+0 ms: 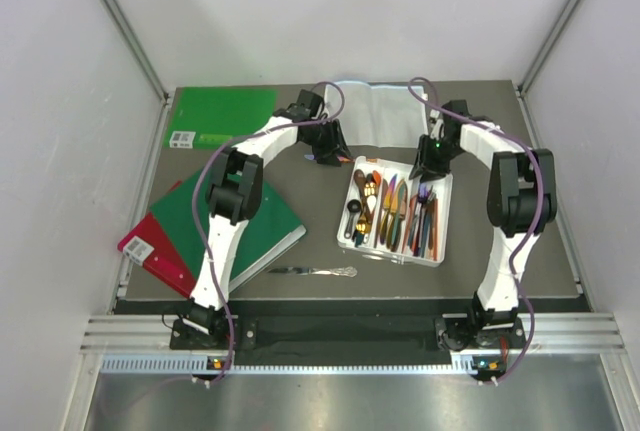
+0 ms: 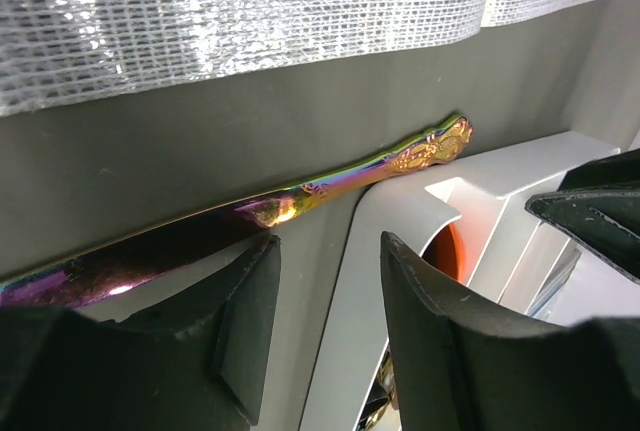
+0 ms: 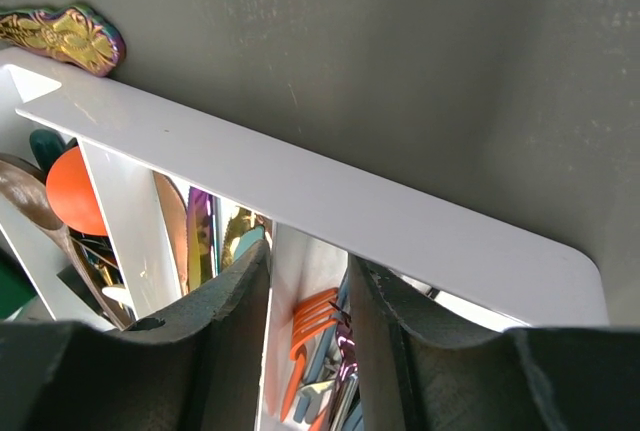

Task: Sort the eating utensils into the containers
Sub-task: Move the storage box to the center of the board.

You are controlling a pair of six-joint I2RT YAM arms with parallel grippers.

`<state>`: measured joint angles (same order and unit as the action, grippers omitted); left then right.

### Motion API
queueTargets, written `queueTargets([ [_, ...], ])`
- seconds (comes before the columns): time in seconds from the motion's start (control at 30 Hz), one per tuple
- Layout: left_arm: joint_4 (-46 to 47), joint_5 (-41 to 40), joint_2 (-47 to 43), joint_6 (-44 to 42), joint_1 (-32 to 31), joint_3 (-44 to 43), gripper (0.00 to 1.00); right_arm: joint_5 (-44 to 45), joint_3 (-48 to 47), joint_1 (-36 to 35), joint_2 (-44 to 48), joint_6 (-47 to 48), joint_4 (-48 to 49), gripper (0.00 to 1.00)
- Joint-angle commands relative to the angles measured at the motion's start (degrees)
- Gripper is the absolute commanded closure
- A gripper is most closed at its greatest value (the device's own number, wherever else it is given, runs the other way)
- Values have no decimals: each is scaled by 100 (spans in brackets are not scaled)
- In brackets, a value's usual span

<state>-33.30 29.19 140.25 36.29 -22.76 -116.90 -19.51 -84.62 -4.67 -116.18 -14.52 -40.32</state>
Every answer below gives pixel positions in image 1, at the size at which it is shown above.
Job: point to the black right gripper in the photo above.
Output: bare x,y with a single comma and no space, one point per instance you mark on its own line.
426,167

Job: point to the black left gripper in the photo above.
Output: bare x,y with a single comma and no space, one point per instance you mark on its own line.
333,144

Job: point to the purple plastic fork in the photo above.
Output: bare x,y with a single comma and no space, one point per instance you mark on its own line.
424,192

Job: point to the brown wooden spoon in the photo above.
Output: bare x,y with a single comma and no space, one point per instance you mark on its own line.
360,180

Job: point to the iridescent knife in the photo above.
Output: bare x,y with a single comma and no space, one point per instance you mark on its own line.
312,157
386,206

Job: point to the white cutlery tray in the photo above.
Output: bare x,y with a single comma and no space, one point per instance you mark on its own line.
389,215

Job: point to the small dark dessert fork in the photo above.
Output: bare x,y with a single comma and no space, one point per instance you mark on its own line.
395,258

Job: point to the teal handled gold spoon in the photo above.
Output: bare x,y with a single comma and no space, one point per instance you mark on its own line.
362,232

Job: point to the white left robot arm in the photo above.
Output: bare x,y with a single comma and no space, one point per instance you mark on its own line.
228,192

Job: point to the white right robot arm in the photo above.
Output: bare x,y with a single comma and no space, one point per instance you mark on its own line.
521,200

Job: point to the orange chopstick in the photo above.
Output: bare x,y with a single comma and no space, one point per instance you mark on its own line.
433,239

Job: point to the teal knife in tray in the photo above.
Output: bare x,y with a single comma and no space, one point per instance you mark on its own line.
395,231

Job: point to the clear mesh zip pouch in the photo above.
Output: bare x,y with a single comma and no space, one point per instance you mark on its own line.
377,115

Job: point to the orange spoon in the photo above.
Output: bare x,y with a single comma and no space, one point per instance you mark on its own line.
377,178

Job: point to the gold spoon in tray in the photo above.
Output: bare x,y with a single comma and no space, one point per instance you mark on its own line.
370,188

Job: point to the black measuring spoon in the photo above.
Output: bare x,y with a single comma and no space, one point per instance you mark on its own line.
353,208

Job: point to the white ceramic spoon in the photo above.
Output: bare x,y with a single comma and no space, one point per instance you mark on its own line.
371,202

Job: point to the silver ornate butter knife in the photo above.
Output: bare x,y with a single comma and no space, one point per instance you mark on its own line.
349,271

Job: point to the light green plastic folder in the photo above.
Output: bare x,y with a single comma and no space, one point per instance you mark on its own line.
207,117

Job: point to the magenta folder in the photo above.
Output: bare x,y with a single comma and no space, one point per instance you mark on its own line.
164,241

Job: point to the dark green ring binder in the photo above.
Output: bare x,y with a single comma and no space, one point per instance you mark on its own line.
273,230

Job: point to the black mounting base plate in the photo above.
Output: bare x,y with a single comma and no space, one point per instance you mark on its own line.
303,334

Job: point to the aluminium frame rail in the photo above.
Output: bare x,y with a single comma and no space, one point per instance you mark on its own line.
135,47

